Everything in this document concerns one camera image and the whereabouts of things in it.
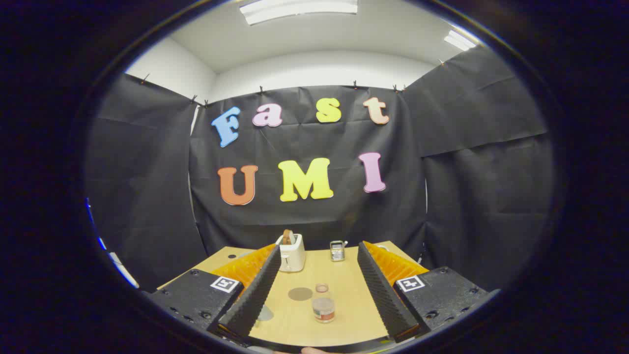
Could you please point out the toasted bread slice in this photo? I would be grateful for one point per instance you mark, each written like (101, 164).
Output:
(288, 236)

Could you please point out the small ceiling light panel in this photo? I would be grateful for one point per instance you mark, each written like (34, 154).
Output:
(460, 40)

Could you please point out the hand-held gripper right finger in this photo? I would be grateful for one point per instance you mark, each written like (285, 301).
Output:
(381, 290)

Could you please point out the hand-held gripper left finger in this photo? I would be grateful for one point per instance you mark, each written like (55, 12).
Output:
(255, 295)

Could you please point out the wooden table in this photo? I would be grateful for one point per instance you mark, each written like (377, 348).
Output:
(339, 275)

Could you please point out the white toaster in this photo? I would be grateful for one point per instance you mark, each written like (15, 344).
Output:
(291, 258)

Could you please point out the round brown coaster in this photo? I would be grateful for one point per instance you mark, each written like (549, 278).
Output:
(300, 294)

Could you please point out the clear plastic juice bottle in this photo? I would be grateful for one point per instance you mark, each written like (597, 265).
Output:
(323, 307)

